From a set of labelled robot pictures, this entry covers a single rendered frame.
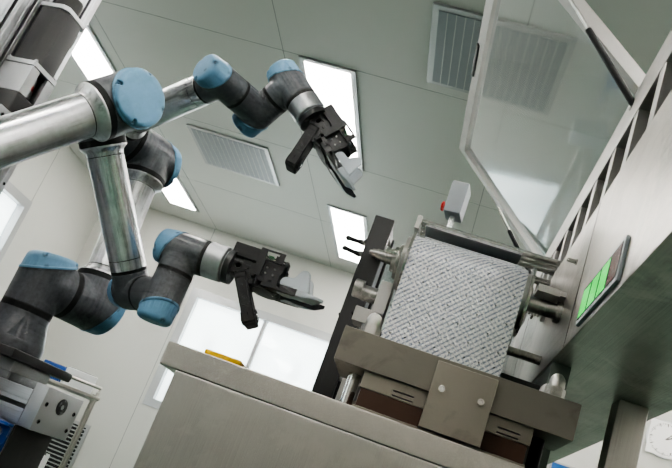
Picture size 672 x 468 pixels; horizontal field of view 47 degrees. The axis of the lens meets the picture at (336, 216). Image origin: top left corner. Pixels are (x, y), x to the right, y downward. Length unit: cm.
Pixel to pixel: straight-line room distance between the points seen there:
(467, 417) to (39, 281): 101
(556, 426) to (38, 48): 130
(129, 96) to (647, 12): 222
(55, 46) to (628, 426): 144
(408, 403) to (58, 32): 111
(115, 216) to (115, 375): 597
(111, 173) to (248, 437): 66
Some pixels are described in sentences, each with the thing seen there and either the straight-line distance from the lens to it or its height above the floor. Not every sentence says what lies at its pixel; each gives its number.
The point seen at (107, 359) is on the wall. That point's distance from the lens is 765.
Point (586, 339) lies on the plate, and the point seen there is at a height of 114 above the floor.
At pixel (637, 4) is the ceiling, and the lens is 321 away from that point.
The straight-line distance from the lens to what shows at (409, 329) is 152.
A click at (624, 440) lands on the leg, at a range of 168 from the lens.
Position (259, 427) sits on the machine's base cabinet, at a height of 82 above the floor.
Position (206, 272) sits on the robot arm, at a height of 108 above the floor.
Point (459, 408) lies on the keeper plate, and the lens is 128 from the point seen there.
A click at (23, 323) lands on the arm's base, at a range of 183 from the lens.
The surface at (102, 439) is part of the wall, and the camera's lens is 753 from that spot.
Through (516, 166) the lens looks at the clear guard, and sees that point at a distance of 239.
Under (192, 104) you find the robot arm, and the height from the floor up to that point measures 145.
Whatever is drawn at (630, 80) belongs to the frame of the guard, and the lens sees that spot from 165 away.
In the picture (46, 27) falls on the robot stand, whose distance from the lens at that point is 186.
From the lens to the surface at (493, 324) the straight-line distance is 153.
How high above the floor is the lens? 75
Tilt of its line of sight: 20 degrees up
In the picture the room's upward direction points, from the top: 21 degrees clockwise
